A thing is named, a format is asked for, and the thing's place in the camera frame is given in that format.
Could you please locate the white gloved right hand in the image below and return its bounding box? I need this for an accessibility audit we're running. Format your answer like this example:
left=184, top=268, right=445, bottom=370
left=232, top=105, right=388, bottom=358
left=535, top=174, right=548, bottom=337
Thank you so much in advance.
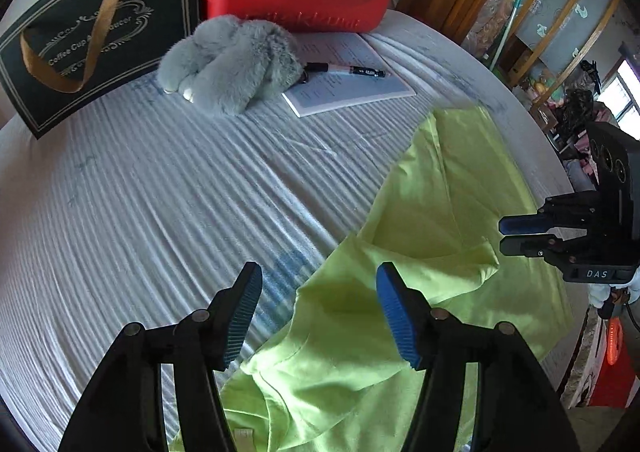
left=588, top=269, right=640, bottom=308

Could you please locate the lime green t-shirt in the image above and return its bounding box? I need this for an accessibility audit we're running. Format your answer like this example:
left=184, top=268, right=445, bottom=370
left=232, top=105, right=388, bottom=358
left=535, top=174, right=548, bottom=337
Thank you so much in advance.
left=169, top=104, right=574, bottom=452

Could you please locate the dark green gift bag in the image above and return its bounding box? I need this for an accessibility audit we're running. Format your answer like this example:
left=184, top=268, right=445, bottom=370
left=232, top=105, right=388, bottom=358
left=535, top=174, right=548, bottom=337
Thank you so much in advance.
left=1, top=0, right=200, bottom=137

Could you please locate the grey fluffy plush toy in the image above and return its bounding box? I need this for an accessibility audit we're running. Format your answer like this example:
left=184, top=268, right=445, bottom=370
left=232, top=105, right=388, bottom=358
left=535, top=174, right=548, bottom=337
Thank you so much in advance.
left=156, top=15, right=304, bottom=114

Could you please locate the striped white bed sheet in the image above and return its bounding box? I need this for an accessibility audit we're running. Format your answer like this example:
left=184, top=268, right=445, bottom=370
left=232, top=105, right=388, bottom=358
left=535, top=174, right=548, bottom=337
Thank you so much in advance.
left=1, top=11, right=586, bottom=451

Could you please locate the white paper booklet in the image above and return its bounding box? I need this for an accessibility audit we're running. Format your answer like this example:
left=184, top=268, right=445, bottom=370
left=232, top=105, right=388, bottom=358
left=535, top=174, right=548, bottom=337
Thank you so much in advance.
left=282, top=33, right=416, bottom=117

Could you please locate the black white marker pen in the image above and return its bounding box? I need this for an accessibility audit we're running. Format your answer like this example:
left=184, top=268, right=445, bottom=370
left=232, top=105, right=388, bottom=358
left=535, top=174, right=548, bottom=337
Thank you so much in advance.
left=303, top=62, right=386, bottom=79

